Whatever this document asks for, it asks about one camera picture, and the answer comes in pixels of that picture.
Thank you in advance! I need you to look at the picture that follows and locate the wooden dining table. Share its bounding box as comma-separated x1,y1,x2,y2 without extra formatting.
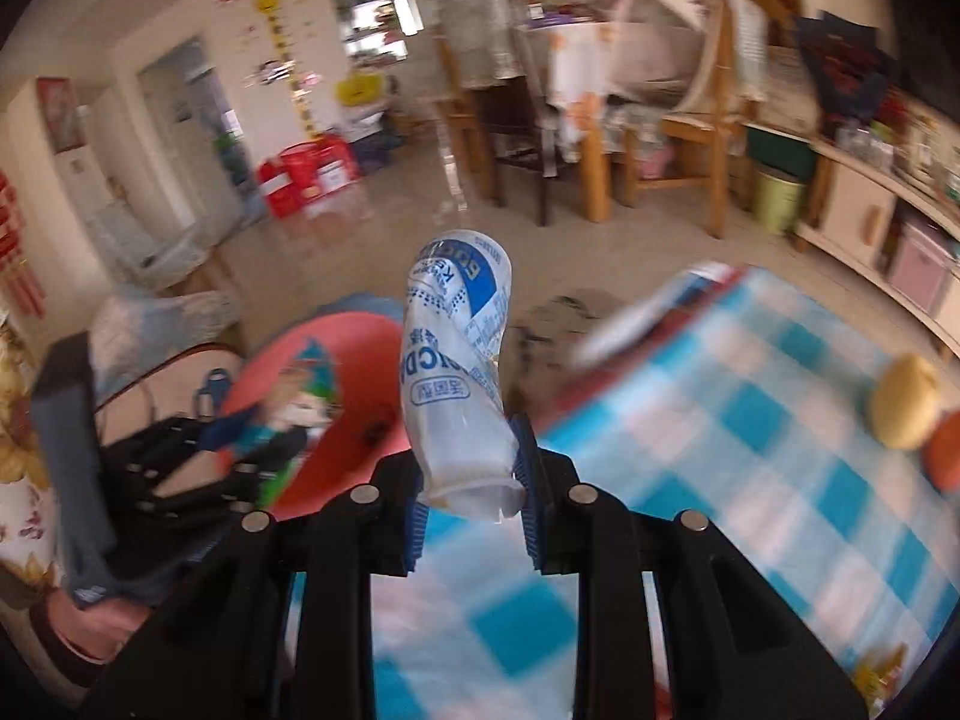
517,19,623,222

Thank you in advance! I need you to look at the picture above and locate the blue checked tablecloth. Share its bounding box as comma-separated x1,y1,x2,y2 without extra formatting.
285,266,960,720

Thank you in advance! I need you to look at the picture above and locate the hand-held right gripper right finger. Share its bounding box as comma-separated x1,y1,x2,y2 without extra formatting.
512,412,871,720

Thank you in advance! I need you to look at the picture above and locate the yellow bag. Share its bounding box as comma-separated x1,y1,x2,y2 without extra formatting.
334,67,387,110

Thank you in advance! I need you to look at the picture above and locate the floral cushion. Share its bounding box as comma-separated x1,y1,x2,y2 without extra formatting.
750,45,818,132

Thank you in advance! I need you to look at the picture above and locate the crushed white plastic bottle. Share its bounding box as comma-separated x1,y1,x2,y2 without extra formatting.
397,229,527,522

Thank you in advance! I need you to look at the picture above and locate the red apple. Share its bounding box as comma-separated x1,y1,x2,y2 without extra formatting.
921,412,960,496

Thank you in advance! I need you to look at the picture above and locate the yellow apple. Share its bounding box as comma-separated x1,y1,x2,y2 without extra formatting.
870,354,942,451

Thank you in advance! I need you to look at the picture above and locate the red gift bag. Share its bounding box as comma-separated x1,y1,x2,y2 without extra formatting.
255,157,308,220
322,136,362,192
279,142,335,200

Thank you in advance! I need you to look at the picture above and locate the dark blue flower bouquet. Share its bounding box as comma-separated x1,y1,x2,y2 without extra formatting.
795,11,901,140

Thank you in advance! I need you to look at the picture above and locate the dark green storage box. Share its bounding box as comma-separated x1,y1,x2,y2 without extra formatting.
746,124,818,181

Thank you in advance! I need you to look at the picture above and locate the dark wooden chair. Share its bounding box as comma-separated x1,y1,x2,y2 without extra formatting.
472,82,571,226

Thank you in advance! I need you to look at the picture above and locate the lace sofa cover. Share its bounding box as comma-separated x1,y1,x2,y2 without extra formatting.
82,199,248,391

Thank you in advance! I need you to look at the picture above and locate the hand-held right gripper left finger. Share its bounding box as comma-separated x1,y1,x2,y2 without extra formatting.
79,450,430,720

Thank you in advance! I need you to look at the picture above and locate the giraffe height wall sticker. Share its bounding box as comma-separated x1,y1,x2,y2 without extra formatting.
251,0,320,143

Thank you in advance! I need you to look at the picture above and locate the yellow snack wrapper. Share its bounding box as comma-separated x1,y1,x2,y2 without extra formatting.
855,645,912,717

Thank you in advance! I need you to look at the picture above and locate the blue snack packet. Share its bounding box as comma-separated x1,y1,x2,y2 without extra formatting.
202,341,342,511

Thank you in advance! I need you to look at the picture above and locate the red framed picture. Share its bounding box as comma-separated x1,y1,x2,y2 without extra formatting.
37,77,83,153

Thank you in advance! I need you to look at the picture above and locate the person's left hand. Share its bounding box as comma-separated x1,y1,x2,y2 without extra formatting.
41,585,155,687

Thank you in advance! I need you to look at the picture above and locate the lace covered wooden chair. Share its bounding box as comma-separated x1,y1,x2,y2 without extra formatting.
431,0,526,207

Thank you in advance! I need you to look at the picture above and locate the pink storage box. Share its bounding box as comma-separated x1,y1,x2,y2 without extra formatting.
889,221,957,316

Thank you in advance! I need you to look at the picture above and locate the floral print cloth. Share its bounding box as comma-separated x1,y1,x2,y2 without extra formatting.
0,330,68,601

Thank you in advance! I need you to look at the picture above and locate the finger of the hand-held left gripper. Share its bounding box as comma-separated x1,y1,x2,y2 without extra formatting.
127,427,316,533
101,412,248,481

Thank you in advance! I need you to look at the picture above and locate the cat print floor mat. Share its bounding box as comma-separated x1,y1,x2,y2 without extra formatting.
510,292,623,361

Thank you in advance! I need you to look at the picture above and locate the blue plastic stool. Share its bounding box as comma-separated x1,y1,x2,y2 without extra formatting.
311,292,410,323

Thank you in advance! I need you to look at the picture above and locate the pink plastic basin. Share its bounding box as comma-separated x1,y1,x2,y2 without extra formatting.
217,311,421,522

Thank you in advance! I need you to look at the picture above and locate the light green waste bin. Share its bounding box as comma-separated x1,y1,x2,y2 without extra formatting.
752,165,809,237

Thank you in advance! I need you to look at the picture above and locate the white television cabinet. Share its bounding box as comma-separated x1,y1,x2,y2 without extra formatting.
795,131,960,361

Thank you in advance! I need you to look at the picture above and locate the white mesh food cover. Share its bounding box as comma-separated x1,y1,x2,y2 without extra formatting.
611,0,732,91

